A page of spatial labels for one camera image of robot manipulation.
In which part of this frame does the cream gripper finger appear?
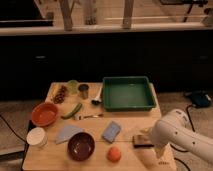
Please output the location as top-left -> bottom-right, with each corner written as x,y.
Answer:
154,147 -> 165,159

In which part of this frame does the black wooden eraser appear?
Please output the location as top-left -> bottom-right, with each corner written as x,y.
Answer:
133,135 -> 153,148

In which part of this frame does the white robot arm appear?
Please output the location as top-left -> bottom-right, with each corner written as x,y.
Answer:
148,109 -> 213,164

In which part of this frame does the purple bowl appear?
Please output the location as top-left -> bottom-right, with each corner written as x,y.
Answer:
67,132 -> 95,161

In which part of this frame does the orange bowl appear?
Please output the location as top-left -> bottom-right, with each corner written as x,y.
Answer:
31,102 -> 58,127

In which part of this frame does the orange ball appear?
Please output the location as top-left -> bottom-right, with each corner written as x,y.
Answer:
107,147 -> 121,162

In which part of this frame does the blue sponge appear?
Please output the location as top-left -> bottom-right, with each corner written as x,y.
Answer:
102,121 -> 121,143

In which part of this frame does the dark blue floor device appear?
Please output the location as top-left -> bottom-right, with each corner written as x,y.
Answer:
184,91 -> 212,108

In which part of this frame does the green plastic tray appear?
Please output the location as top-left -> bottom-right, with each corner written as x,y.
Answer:
102,76 -> 156,112

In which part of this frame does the black and white spoon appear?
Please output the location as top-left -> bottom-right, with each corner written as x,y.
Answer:
91,88 -> 102,105

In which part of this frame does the green cucumber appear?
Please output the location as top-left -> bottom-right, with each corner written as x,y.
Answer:
61,103 -> 82,119

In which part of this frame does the light blue cloth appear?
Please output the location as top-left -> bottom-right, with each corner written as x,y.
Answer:
55,125 -> 84,144

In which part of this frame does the metal cup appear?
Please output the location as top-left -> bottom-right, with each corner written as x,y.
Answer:
78,84 -> 89,99

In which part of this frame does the green cup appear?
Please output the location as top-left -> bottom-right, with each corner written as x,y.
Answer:
67,80 -> 78,94

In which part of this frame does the white cup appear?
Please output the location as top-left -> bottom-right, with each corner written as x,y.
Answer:
26,127 -> 47,147

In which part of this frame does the black cable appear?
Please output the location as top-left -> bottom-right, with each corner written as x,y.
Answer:
0,114 -> 28,145
170,104 -> 198,171

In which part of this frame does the black cable at left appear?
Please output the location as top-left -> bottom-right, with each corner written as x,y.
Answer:
0,114 -> 28,145

